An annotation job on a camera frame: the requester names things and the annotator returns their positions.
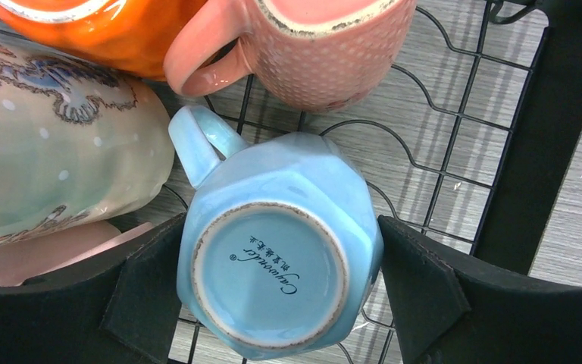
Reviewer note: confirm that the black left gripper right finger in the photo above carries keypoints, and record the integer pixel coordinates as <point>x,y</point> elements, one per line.
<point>449,307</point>

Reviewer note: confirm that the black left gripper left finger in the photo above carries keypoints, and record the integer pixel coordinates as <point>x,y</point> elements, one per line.
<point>119,306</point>

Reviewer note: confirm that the light blue cup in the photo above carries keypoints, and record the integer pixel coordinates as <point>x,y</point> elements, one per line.
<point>281,245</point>

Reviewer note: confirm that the small pink cup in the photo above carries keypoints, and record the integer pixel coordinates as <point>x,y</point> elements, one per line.
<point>312,55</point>

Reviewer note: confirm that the pink cup rack left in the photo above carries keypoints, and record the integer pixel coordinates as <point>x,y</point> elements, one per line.
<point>29,258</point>

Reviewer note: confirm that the cream cup in rack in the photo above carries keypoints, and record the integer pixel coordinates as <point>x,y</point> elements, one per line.
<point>78,143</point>

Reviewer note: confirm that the orange cup lower tier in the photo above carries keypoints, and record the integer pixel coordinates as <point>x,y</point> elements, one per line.
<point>129,35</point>

